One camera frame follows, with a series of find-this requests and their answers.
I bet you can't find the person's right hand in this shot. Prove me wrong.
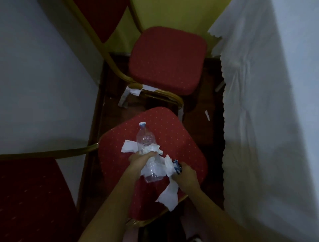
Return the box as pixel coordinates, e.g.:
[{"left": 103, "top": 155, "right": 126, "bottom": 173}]
[{"left": 172, "top": 161, "right": 201, "bottom": 192}]

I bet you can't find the person's left hand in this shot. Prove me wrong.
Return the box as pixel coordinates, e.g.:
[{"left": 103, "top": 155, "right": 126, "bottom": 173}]
[{"left": 126, "top": 151, "right": 159, "bottom": 178}]

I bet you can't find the small printed wrapper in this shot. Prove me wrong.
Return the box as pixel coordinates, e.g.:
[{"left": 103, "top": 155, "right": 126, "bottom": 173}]
[{"left": 172, "top": 159, "right": 184, "bottom": 175}]

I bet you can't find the red padded gold-frame chair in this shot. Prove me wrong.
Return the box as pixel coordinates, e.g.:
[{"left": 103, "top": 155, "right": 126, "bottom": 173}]
[
  {"left": 62, "top": 0, "right": 209, "bottom": 123},
  {"left": 0, "top": 106, "right": 209, "bottom": 242}
]

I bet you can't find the clear plastic water bottle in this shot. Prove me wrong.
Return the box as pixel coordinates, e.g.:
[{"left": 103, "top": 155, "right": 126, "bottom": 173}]
[{"left": 136, "top": 121, "right": 166, "bottom": 183}]

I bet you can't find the person's right forearm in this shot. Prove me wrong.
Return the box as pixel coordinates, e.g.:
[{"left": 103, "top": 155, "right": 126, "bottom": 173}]
[{"left": 180, "top": 185, "right": 274, "bottom": 242}]

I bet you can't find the person's left forearm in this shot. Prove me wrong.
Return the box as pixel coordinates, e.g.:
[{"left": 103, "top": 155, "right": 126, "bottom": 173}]
[{"left": 78, "top": 169, "right": 143, "bottom": 242}]

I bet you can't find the white tablecloth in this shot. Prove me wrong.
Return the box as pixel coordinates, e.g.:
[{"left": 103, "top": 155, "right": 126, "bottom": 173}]
[{"left": 208, "top": 0, "right": 319, "bottom": 242}]

